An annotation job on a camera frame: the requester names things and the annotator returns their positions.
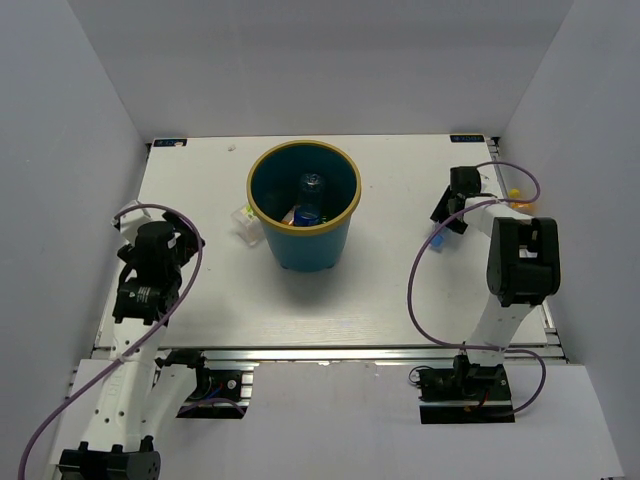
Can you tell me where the orange juice bottle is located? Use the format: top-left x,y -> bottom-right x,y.
281,206 -> 296,226

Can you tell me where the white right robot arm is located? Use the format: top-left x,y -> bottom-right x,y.
431,166 -> 561,399

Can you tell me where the small clear blue label bottle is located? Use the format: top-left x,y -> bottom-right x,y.
293,173 -> 325,227

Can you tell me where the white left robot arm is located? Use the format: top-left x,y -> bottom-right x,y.
58,204 -> 212,479

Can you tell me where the teal bin with yellow rim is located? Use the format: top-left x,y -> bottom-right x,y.
246,140 -> 362,272

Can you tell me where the blue sticker right corner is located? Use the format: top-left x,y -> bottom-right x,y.
449,134 -> 485,143

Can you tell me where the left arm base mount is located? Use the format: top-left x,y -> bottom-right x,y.
155,349 -> 247,420

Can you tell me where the blue sticker left corner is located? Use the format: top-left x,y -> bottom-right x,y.
152,138 -> 187,148

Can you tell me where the large blue label water bottle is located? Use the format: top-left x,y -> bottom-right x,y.
429,222 -> 451,253

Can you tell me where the clear apple juice bottle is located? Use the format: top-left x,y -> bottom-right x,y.
231,204 -> 264,247

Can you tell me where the yellow cap bottle off table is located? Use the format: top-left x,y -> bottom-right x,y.
507,188 -> 535,214

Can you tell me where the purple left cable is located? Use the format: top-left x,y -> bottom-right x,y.
18,202 -> 206,480

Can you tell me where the aluminium front rail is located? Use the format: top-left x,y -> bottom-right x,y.
89,344 -> 569,364

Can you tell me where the blue sticker corner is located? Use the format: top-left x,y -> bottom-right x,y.
449,134 -> 485,143
152,138 -> 187,148

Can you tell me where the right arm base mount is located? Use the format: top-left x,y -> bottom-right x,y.
408,365 -> 515,425

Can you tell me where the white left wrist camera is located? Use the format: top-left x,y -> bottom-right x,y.
111,200 -> 153,236

